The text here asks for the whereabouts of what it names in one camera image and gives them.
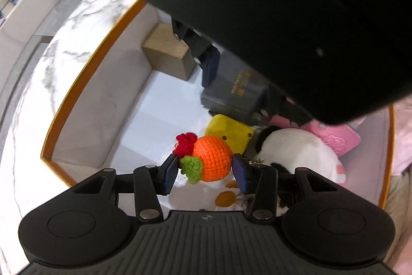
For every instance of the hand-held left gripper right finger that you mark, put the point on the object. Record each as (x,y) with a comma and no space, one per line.
(239,173)

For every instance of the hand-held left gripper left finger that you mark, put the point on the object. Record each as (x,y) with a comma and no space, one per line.
(170,173)

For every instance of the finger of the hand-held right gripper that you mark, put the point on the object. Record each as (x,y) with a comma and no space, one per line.
(210,68)
(283,110)

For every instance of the dark grey box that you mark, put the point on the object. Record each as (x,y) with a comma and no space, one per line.
(231,91)

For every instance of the orange crochet toy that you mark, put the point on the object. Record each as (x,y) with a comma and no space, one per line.
(212,159)

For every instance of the panda plush toy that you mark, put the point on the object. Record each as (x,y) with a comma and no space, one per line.
(296,149)

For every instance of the wooden block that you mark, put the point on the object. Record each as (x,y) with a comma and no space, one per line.
(167,49)

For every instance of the white storage box orange rim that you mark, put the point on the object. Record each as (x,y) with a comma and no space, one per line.
(106,107)

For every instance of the white toy with brown spots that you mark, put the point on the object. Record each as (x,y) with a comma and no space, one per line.
(225,197)

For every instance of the yellow plush toy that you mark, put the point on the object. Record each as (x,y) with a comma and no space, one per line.
(228,130)

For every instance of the pink flat case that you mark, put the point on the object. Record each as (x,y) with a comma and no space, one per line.
(338,138)

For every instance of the pink clothing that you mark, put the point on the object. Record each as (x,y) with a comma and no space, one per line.
(402,139)

